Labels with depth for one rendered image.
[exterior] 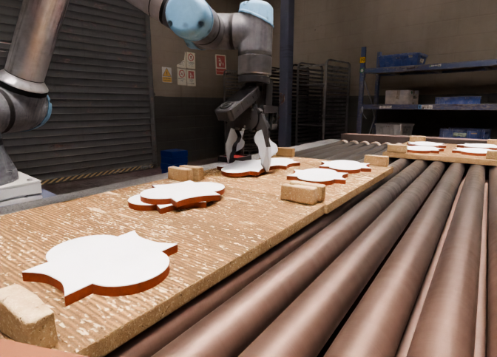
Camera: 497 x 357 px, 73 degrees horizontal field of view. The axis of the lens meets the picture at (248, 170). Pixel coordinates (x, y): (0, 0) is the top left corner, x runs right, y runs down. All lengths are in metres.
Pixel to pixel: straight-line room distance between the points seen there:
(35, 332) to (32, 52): 0.80
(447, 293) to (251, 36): 0.59
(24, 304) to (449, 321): 0.31
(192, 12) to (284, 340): 0.53
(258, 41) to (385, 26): 5.34
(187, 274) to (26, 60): 0.77
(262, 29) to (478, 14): 5.10
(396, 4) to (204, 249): 5.83
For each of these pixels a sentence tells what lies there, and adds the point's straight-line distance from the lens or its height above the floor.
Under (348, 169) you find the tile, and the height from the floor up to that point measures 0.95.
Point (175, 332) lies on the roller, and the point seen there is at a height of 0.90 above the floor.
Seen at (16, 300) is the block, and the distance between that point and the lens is 0.28.
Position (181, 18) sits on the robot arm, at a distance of 0.65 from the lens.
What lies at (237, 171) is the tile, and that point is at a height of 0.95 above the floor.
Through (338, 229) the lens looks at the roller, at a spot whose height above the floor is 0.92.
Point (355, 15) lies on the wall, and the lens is 6.30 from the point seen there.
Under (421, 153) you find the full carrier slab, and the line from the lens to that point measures 1.21.
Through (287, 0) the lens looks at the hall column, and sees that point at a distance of 5.58.
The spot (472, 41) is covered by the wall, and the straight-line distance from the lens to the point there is 5.69.
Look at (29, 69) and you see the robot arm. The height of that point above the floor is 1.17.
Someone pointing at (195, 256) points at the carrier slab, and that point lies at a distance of 0.36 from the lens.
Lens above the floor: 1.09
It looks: 11 degrees down
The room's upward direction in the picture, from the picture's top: straight up
